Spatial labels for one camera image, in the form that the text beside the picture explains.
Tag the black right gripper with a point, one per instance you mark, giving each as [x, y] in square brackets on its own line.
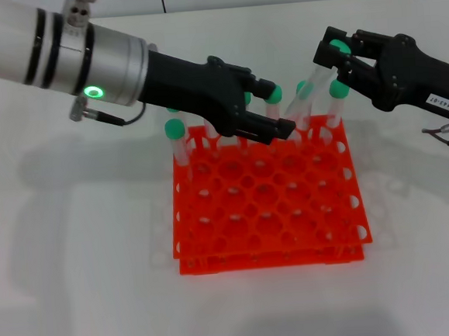
[419, 78]

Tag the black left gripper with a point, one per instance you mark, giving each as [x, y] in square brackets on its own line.
[195, 88]

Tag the orange plastic test tube rack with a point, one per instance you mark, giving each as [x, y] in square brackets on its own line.
[266, 203]

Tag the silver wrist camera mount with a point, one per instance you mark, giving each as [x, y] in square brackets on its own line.
[78, 14]

